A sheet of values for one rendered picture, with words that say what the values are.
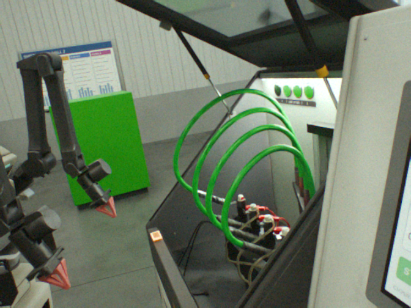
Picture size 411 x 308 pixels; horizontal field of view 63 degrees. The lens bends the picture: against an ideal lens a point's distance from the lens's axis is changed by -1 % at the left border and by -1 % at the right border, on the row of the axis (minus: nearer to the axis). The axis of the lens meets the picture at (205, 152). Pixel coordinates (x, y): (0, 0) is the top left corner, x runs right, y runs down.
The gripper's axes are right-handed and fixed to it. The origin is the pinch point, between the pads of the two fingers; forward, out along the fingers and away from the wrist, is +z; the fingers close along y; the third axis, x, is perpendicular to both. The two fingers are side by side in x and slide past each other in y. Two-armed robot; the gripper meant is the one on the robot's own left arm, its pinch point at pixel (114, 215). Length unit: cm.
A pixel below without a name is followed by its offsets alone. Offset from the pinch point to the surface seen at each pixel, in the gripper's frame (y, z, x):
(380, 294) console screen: -75, 16, -66
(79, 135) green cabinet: 261, -45, 110
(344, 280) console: -68, 17, -63
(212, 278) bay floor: -23.8, 30.3, -26.1
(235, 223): -37, 12, -46
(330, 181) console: -60, 3, -70
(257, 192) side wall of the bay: 10, 26, -51
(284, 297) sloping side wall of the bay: -62, 19, -51
